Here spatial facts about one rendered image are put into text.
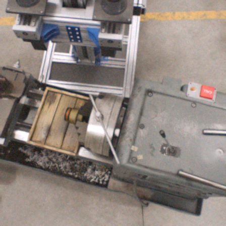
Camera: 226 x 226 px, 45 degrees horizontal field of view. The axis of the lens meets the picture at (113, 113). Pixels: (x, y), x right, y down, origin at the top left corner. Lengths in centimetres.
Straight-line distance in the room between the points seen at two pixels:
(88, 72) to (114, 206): 119
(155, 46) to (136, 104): 167
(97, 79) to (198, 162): 146
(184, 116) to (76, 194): 145
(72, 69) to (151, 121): 142
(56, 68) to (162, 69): 103
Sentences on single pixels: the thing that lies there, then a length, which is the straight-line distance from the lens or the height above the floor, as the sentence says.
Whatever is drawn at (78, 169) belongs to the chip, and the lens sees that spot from 186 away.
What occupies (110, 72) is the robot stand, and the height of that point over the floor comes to 21.
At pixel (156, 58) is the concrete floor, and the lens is 282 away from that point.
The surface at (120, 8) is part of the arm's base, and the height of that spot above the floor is 119.
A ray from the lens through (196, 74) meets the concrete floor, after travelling 283.
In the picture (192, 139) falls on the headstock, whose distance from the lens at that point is 126.
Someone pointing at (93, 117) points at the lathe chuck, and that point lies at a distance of 126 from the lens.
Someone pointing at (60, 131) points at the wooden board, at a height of 88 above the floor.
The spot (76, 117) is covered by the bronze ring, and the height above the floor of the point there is 112.
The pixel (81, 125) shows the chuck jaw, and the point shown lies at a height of 111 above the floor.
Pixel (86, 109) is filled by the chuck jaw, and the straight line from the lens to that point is 137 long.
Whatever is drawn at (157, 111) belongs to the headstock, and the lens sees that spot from 126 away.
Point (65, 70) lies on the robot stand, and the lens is 254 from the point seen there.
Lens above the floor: 244
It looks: 72 degrees down
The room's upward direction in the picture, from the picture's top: 1 degrees counter-clockwise
